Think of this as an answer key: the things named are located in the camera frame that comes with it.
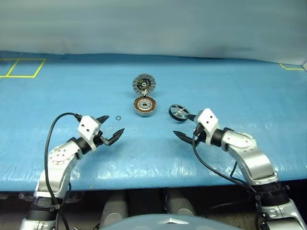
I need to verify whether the grey robot torso shell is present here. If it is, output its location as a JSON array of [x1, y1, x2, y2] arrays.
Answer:
[[100, 214, 209, 230]]

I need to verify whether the blue foam table cover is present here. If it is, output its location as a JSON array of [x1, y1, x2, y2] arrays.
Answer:
[[0, 50, 307, 192]]

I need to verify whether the white foam backdrop sheet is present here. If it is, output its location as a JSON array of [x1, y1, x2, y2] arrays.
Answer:
[[0, 0, 307, 65]]

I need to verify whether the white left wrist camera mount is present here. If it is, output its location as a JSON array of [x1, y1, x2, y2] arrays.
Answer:
[[77, 115, 101, 147]]

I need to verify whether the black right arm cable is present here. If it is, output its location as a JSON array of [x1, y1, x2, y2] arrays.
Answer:
[[191, 129, 264, 230]]

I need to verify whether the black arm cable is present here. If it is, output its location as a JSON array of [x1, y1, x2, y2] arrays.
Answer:
[[191, 129, 264, 230], [44, 112, 82, 230]]

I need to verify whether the black spoked motor rotor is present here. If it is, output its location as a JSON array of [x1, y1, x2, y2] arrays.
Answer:
[[168, 103, 190, 123]]

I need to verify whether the silver motor stator housing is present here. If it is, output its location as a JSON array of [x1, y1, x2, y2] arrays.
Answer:
[[133, 95, 158, 117]]

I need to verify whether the finned motor cover disc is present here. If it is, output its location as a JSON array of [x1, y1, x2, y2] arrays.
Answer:
[[132, 73, 156, 94]]

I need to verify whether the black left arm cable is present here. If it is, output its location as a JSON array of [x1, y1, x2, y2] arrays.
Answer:
[[44, 112, 82, 230]]

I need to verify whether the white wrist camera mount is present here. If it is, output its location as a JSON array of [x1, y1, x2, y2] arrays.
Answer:
[[77, 115, 101, 147], [193, 108, 220, 146]]

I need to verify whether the grey rounded robot leg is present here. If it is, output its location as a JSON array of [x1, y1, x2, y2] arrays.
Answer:
[[99, 191, 128, 228], [166, 189, 197, 216]]

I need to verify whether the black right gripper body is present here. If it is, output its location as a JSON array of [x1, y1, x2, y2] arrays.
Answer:
[[192, 123, 207, 145]]

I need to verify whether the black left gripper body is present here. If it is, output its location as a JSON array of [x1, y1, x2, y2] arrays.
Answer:
[[92, 119, 111, 149]]

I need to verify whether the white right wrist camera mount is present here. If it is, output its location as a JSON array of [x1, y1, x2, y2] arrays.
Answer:
[[193, 108, 220, 146]]

